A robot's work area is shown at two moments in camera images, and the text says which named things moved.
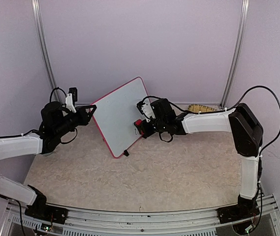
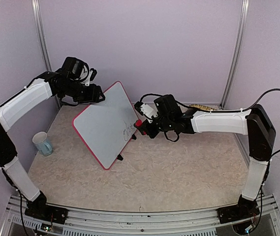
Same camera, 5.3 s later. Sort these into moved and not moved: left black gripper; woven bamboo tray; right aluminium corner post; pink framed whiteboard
Moved: pink framed whiteboard; left black gripper
Not moved: right aluminium corner post; woven bamboo tray
